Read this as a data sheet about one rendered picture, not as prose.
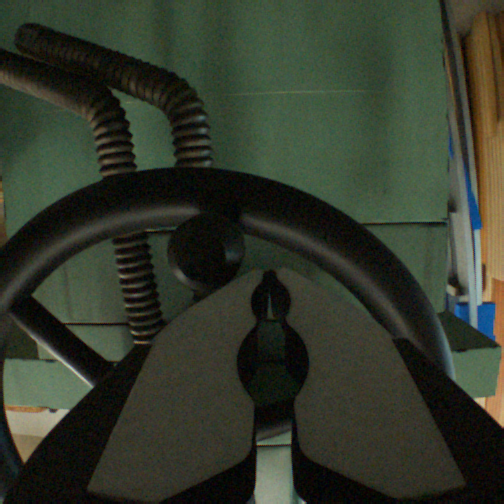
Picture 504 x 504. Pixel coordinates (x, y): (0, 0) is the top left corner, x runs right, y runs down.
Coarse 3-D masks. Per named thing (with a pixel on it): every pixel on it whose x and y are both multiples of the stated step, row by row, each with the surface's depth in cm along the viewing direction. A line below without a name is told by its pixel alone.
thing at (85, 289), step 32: (384, 224) 36; (416, 224) 36; (96, 256) 37; (160, 256) 37; (256, 256) 36; (288, 256) 36; (416, 256) 36; (64, 288) 38; (96, 288) 37; (160, 288) 37; (64, 320) 38; (96, 320) 38
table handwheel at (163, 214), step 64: (128, 192) 17; (192, 192) 17; (256, 192) 17; (0, 256) 18; (64, 256) 18; (320, 256) 17; (384, 256) 17; (0, 320) 19; (384, 320) 18; (0, 384) 20; (0, 448) 20
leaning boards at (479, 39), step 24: (480, 24) 126; (480, 48) 129; (480, 72) 132; (480, 96) 142; (480, 120) 151; (480, 144) 154; (480, 168) 156; (480, 192) 159; (480, 216) 161; (480, 240) 163
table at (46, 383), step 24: (24, 336) 46; (456, 336) 41; (480, 336) 40; (24, 360) 39; (48, 360) 39; (456, 360) 37; (480, 360) 37; (24, 384) 39; (48, 384) 39; (72, 384) 39; (264, 384) 33; (288, 384) 33; (480, 384) 38; (288, 432) 29
